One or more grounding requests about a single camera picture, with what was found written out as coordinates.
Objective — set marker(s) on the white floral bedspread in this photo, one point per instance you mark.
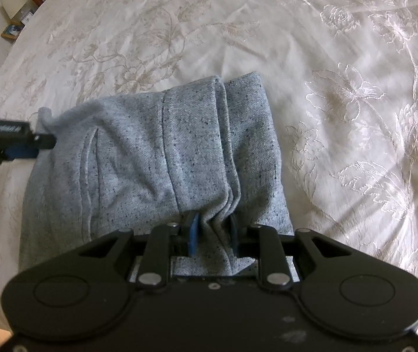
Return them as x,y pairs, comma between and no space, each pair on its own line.
341,77

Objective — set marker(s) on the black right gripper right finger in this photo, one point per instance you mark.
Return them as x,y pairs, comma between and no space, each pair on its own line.
341,289

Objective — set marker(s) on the small framed picture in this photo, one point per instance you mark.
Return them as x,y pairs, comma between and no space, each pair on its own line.
12,31

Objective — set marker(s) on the white bedside lamp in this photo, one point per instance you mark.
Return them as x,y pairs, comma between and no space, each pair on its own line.
12,7

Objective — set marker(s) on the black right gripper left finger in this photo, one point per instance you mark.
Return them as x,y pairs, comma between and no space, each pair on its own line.
89,288

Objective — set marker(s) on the grey speckled sweatpants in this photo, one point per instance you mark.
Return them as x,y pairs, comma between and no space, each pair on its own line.
133,162

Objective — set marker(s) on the wooden nightstand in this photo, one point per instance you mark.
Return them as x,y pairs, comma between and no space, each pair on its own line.
25,14

